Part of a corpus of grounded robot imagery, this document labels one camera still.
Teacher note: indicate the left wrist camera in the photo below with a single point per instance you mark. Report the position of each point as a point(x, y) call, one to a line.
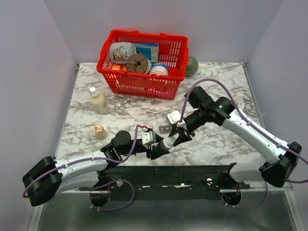
point(148, 137)

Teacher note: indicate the amber capsule bottle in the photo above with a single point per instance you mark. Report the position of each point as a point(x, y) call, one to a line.
point(100, 132)

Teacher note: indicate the cream pump lotion bottle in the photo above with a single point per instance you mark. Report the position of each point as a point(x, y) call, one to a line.
point(98, 101)

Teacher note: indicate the grey weekly pill organizer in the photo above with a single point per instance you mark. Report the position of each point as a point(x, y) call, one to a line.
point(164, 129)

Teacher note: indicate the brown round lid container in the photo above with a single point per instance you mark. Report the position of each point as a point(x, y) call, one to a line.
point(138, 63)

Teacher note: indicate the white pill bottle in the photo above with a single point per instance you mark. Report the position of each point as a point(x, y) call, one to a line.
point(166, 143)

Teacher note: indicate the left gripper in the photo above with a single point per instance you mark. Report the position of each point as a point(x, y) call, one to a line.
point(156, 152)

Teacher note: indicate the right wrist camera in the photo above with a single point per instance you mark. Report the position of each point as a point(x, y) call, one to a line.
point(173, 117)

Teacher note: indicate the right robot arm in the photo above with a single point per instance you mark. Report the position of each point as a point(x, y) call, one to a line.
point(280, 162)

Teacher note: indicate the dark patterned can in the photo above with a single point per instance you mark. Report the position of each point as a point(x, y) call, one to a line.
point(240, 102)

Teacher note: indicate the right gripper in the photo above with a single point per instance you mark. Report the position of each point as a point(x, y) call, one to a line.
point(183, 136)

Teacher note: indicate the blue carton box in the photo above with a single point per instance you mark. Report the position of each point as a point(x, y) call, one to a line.
point(149, 50)

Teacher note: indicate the white blue tub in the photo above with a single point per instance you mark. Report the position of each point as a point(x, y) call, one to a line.
point(159, 69)

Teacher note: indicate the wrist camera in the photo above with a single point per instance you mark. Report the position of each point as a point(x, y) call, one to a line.
point(173, 117)
point(148, 137)

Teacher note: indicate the green round melon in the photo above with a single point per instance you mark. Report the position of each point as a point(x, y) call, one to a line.
point(191, 67)

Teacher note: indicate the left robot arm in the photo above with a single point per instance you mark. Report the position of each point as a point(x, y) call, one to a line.
point(50, 177)

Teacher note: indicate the white snack pouch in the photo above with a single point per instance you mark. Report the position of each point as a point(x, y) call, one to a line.
point(121, 51)

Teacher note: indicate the black front rail frame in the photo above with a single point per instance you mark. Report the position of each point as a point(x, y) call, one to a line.
point(170, 182)

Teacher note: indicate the red plastic shopping basket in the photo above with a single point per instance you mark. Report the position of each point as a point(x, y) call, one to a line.
point(173, 52)

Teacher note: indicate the orange packet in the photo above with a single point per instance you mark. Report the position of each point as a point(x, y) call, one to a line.
point(119, 67)

